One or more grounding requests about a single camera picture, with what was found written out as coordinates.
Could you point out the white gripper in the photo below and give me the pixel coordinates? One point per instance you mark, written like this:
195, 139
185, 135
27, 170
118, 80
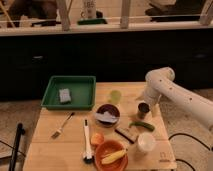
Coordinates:
151, 97

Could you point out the dark metal cup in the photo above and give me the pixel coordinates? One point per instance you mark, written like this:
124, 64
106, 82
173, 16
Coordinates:
143, 110

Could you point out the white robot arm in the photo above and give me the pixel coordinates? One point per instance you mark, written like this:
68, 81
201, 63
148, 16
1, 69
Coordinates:
161, 82

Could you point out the green plastic tray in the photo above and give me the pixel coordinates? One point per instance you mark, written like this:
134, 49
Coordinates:
70, 93

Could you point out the white plastic cup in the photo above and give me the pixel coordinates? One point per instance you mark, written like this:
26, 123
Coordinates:
146, 142

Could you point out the translucent green cup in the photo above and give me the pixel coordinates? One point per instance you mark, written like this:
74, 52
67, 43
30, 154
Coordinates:
115, 97

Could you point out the grey crumpled cloth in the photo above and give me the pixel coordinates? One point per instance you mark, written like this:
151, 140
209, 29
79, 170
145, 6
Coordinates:
106, 117

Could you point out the dark brown bowl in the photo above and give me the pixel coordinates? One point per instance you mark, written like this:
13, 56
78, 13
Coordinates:
113, 110

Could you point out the orange bowl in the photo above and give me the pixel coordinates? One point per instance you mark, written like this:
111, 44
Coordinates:
107, 147

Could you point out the yellow banana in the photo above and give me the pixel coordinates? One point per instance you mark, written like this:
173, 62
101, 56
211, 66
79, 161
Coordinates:
112, 157

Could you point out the orange fruit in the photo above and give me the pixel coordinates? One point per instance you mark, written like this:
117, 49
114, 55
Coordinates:
97, 139

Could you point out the grey blue sponge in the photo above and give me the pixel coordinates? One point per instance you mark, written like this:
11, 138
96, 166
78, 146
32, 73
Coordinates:
64, 95

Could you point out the silver fork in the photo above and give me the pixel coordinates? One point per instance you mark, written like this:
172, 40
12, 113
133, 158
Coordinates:
60, 129

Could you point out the green flat object on ledge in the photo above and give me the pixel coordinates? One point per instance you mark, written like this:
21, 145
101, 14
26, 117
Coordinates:
92, 21

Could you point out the white bottle on ledge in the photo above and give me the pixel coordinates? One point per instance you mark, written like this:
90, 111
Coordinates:
89, 9

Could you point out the black pole stand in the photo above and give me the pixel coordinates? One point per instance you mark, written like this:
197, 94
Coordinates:
15, 148

